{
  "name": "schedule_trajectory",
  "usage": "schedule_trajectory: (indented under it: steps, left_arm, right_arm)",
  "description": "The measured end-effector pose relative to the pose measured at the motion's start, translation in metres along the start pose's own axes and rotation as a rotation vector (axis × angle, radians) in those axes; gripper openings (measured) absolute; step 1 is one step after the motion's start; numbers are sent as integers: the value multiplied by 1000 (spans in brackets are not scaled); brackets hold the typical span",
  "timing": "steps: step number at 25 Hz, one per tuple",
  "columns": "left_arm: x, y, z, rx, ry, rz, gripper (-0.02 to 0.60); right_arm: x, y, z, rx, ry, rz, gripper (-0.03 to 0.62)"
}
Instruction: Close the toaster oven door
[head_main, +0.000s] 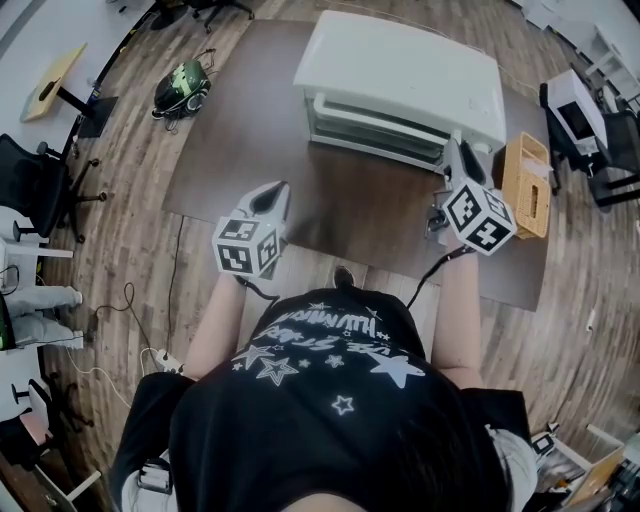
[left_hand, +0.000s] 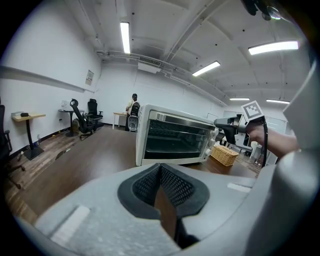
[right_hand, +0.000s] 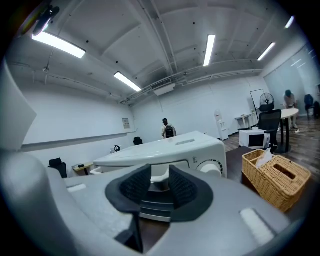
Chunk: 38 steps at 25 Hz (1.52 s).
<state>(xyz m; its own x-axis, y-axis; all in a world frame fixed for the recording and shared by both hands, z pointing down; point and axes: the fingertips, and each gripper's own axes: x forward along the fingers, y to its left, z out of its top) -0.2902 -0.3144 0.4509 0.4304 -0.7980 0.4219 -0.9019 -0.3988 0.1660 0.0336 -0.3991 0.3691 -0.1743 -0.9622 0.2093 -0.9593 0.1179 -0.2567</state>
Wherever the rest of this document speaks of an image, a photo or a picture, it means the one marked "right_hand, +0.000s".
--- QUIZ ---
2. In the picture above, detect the white desk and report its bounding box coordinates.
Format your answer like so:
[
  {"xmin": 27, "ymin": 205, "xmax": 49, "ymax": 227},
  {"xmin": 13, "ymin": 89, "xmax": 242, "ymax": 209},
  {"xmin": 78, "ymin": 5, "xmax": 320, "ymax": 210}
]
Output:
[{"xmin": 234, "ymin": 112, "xmax": 259, "ymax": 130}]

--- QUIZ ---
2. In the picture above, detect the white toaster oven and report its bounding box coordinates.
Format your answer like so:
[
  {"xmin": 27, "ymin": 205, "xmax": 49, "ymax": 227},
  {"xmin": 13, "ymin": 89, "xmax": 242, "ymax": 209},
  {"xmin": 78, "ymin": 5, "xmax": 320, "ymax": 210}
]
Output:
[{"xmin": 89, "ymin": 130, "xmax": 228, "ymax": 185}]

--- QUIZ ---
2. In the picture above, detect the wooden standing desk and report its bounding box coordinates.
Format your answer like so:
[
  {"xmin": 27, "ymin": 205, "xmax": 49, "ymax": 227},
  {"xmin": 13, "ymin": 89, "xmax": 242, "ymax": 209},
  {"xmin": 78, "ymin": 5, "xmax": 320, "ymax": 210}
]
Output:
[{"xmin": 71, "ymin": 161, "xmax": 94, "ymax": 176}]

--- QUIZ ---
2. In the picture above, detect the black head-worn camera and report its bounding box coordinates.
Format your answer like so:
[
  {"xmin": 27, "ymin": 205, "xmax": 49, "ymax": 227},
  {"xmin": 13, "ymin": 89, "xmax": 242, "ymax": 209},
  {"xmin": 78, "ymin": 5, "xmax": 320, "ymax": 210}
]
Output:
[{"xmin": 32, "ymin": 4, "xmax": 61, "ymax": 37}]

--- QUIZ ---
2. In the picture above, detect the white tissue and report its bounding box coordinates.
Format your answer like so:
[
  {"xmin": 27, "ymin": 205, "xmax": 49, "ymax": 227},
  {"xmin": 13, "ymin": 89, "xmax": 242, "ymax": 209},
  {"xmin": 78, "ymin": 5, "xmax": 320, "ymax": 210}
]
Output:
[{"xmin": 254, "ymin": 148, "xmax": 276, "ymax": 169}]

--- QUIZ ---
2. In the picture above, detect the white ceiling light bar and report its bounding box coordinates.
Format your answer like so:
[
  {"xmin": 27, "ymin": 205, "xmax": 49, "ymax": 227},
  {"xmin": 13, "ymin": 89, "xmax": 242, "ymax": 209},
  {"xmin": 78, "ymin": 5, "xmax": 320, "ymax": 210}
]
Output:
[
  {"xmin": 113, "ymin": 71, "xmax": 143, "ymax": 93},
  {"xmin": 31, "ymin": 30, "xmax": 87, "ymax": 60},
  {"xmin": 257, "ymin": 42, "xmax": 277, "ymax": 62},
  {"xmin": 202, "ymin": 34, "xmax": 217, "ymax": 67},
  {"xmin": 284, "ymin": 15, "xmax": 296, "ymax": 29}
]

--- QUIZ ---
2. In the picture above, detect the white water dispenser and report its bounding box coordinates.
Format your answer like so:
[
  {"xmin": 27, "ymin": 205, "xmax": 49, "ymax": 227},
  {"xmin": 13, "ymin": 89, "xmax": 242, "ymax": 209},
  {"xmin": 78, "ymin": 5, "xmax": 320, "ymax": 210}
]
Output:
[{"xmin": 213, "ymin": 109, "xmax": 230, "ymax": 141}]

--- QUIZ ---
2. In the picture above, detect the wicker tissue box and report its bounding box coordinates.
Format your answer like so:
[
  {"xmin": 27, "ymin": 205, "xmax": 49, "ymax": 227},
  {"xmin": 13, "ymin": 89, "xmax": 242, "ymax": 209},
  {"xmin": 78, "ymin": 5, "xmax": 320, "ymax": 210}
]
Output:
[{"xmin": 241, "ymin": 148, "xmax": 312, "ymax": 214}]

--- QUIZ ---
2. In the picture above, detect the black standing fan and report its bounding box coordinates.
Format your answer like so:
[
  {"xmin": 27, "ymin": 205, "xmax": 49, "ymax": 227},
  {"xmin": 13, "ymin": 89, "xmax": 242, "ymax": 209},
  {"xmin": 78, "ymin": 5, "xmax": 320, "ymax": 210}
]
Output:
[{"xmin": 259, "ymin": 92, "xmax": 275, "ymax": 107}]

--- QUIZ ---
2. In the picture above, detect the white ceiling air conditioner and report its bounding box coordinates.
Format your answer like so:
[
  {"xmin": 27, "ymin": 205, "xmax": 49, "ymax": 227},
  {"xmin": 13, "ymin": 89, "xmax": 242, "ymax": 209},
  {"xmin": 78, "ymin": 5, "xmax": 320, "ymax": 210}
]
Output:
[{"xmin": 150, "ymin": 77, "xmax": 177, "ymax": 97}]

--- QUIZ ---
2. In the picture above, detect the white round table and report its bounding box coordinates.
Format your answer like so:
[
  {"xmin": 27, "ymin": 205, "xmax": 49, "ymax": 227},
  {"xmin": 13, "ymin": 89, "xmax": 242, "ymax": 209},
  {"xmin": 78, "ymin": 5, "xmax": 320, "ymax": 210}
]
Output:
[{"xmin": 274, "ymin": 107, "xmax": 300, "ymax": 154}]

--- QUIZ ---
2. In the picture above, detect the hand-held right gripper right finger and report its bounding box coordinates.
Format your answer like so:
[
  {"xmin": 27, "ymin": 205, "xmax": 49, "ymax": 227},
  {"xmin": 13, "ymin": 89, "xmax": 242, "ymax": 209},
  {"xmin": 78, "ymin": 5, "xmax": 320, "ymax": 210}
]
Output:
[{"xmin": 147, "ymin": 164, "xmax": 292, "ymax": 256}]

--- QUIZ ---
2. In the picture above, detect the white microwave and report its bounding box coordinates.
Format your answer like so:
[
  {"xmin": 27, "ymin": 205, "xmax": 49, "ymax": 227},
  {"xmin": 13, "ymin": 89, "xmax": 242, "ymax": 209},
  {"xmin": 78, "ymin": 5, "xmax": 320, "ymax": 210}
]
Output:
[{"xmin": 238, "ymin": 129, "xmax": 271, "ymax": 150}]

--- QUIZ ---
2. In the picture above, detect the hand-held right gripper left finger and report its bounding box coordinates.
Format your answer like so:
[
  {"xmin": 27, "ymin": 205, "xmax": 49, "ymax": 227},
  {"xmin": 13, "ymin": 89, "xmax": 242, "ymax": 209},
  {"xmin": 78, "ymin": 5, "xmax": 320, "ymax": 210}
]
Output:
[{"xmin": 62, "ymin": 163, "xmax": 153, "ymax": 253}]

